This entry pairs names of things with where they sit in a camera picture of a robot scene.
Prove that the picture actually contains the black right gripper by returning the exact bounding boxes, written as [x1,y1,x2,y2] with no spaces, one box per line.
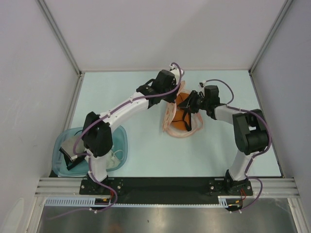
[177,90,209,114]

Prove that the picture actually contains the orange bra black straps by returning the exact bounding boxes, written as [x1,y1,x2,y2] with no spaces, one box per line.
[170,91,195,132]

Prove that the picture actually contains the pink mesh laundry bag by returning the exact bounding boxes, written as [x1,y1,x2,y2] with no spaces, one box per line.
[162,81,204,138]

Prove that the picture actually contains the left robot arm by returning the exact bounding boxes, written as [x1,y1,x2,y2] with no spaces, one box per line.
[82,67,184,194]

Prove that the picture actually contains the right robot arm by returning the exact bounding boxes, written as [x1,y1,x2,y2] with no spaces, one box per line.
[177,85,272,195]

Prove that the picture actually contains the white bra in basin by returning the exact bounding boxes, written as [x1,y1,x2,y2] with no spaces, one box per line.
[106,146,127,171]

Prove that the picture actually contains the grey bra in basin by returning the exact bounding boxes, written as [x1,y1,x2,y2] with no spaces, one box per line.
[59,135,85,170]

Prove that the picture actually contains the blue plastic basin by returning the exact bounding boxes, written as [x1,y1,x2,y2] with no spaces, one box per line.
[52,126,128,177]

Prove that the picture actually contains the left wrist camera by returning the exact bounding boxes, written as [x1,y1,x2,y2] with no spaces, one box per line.
[169,65,185,78]

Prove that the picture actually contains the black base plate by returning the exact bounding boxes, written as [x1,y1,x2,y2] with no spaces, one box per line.
[79,177,253,204]

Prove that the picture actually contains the white slotted cable duct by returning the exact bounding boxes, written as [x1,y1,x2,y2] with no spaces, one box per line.
[45,196,242,209]

